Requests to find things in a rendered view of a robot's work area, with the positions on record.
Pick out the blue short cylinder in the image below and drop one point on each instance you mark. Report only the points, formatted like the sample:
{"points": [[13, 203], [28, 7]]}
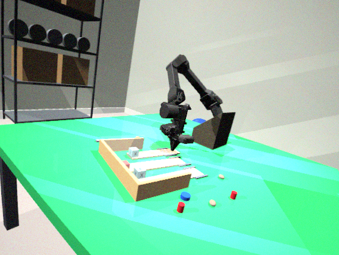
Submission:
{"points": [[185, 196]]}

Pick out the red cylinder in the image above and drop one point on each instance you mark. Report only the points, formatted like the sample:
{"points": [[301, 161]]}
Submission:
{"points": [[233, 195], [180, 208]]}

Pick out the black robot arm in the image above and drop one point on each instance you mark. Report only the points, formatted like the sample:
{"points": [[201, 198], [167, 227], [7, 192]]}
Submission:
{"points": [[172, 108]]}

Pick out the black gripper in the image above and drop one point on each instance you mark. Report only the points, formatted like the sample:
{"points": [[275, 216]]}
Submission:
{"points": [[181, 137]]}

